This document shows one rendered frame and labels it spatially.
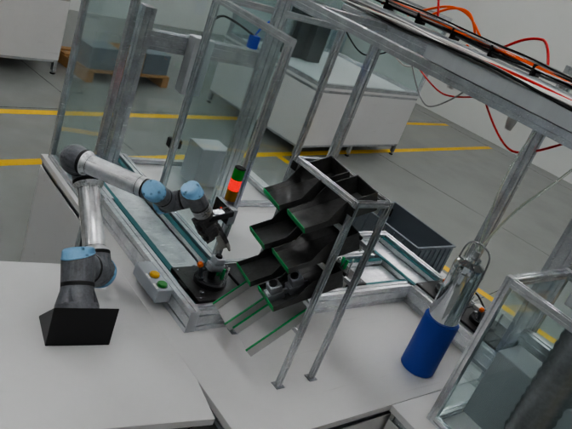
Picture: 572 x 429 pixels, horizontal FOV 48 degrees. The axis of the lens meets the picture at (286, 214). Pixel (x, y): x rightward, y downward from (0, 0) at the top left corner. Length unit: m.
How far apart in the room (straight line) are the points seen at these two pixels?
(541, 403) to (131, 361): 1.42
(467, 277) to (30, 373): 1.67
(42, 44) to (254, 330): 5.81
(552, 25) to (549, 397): 11.09
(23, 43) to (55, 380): 5.77
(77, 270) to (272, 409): 0.85
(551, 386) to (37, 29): 6.49
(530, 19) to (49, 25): 8.77
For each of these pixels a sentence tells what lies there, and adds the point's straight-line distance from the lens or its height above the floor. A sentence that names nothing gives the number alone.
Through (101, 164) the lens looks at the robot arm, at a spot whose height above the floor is 1.39.
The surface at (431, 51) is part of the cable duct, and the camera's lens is 2.63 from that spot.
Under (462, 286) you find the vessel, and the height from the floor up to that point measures 1.33.
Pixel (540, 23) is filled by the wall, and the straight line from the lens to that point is 13.23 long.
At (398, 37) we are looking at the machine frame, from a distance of 3.42.
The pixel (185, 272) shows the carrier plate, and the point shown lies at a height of 0.97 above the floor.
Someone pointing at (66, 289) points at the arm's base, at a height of 1.04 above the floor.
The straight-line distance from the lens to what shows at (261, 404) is 2.42.
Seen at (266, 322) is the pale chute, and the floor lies 1.07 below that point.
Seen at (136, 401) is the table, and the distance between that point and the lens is 2.27.
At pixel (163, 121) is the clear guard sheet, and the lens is 3.88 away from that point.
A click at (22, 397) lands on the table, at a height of 0.86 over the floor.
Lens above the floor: 2.38
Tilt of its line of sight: 23 degrees down
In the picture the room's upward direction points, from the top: 21 degrees clockwise
